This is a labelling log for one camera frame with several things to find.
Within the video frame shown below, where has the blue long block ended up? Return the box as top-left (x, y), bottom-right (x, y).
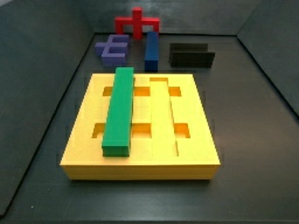
top-left (145, 31), bottom-right (159, 72)

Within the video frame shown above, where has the yellow slotted board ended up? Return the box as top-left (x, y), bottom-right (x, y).
top-left (61, 73), bottom-right (221, 180)

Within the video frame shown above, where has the green long block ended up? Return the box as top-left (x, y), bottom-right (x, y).
top-left (102, 67), bottom-right (135, 157)

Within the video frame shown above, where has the black block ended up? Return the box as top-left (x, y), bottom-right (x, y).
top-left (170, 43), bottom-right (216, 68)

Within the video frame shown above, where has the purple E-shaped block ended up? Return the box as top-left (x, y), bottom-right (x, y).
top-left (95, 34), bottom-right (130, 67)

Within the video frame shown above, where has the red cross-shaped block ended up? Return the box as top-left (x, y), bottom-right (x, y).
top-left (115, 7), bottom-right (161, 39)

